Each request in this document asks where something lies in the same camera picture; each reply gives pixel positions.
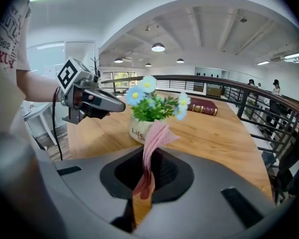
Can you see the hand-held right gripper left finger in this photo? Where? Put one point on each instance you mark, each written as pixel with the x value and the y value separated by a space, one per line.
pixel 119 180

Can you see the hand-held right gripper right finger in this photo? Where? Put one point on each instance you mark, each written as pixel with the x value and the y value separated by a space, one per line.
pixel 175 180

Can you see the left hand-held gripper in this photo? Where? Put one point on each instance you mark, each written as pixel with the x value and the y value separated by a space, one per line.
pixel 72 77

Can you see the potted plant with blue flowers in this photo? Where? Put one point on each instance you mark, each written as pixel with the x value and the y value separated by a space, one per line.
pixel 149 106

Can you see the pink cloth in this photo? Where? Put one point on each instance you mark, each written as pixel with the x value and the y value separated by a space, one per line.
pixel 155 138

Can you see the person's left forearm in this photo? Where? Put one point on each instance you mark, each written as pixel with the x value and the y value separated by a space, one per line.
pixel 37 86

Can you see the person's left hand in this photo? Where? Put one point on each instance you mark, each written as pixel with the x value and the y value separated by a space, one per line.
pixel 79 98

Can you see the window with green view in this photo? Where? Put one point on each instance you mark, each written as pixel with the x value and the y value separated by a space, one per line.
pixel 123 80

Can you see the black coat rack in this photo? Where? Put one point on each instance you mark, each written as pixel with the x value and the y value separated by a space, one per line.
pixel 96 65

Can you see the small dome pendant lamp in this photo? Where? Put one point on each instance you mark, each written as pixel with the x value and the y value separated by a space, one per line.
pixel 148 64
pixel 118 60
pixel 180 60

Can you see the white side shelf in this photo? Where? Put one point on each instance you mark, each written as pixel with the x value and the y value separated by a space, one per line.
pixel 40 119

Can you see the dark red hardcover book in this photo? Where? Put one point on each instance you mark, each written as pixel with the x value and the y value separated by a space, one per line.
pixel 203 106

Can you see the large dome pendant lamp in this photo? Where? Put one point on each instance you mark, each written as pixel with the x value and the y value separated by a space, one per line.
pixel 158 47

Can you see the ceiling track spotlight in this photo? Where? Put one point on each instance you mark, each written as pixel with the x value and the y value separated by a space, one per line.
pixel 147 29

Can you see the black chair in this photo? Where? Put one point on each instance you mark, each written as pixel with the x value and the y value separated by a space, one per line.
pixel 294 158

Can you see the white printed t-shirt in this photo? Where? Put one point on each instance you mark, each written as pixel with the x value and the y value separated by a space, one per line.
pixel 7 34

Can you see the short linear ceiling light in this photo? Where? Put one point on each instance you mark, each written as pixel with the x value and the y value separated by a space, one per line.
pixel 263 62

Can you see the ceiling air conditioner unit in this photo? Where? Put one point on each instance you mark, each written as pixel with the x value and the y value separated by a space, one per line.
pixel 279 58

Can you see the long linear ceiling light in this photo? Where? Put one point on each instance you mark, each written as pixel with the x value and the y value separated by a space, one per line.
pixel 294 55

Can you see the white wall shelf with vases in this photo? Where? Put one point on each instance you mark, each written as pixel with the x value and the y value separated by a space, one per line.
pixel 208 72

